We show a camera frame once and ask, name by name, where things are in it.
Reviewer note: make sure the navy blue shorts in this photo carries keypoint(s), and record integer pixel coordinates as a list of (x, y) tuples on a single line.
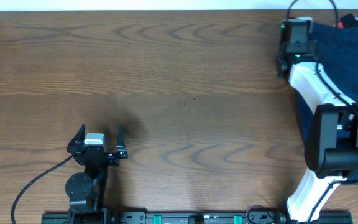
[(341, 60)]

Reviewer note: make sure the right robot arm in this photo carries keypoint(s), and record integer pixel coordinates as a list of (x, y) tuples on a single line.
[(331, 148)]

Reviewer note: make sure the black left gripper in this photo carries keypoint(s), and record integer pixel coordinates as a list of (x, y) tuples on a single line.
[(96, 152)]

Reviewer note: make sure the black aluminium mounting rail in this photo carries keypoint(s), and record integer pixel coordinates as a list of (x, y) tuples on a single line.
[(257, 216)]

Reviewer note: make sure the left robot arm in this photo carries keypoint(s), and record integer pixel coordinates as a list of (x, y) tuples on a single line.
[(86, 189)]

